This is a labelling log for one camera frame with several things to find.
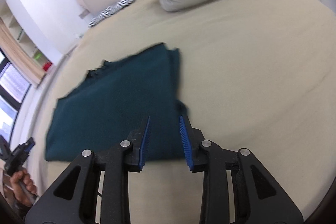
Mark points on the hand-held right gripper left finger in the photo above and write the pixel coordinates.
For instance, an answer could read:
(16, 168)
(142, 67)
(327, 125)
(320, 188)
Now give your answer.
(145, 142)

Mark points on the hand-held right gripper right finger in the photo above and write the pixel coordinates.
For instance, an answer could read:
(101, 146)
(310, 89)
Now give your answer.
(185, 142)

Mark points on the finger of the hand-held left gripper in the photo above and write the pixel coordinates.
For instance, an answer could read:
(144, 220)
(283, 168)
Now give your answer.
(4, 149)
(29, 144)

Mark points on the dark green sweater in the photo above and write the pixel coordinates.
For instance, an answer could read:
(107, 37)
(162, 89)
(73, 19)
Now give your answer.
(118, 103)

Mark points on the person's left hand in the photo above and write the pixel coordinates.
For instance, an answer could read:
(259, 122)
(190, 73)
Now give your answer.
(19, 186)

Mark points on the black framed window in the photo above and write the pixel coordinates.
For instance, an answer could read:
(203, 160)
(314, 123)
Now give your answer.
(13, 82)

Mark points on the red box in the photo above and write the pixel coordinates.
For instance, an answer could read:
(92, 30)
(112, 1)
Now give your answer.
(47, 67)

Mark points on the green container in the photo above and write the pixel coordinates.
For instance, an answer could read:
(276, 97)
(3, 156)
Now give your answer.
(37, 56)

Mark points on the beige curtain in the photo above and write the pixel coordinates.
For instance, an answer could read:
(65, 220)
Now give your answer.
(21, 56)

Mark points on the bed with beige sheet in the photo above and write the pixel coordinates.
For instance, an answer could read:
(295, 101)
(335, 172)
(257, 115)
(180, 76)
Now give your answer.
(249, 69)

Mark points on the white shelf unit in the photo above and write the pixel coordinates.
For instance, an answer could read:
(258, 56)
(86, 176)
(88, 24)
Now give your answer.
(23, 37)

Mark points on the zebra print pillow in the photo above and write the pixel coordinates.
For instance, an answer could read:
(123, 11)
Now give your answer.
(113, 10)

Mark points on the grey wall switch panel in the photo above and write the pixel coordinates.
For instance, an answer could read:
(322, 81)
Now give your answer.
(83, 14)

